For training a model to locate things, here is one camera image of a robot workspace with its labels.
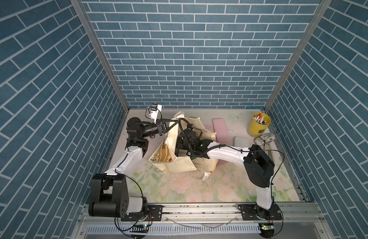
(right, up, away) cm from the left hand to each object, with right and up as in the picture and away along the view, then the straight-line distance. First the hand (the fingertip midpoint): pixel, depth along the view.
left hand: (180, 126), depth 70 cm
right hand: (-3, -10, +17) cm, 20 cm away
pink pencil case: (+26, -2, +38) cm, 46 cm away
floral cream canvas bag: (-9, -17, +5) cm, 20 cm away
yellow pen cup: (+51, +1, +29) cm, 58 cm away
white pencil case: (+39, -12, +32) cm, 52 cm away
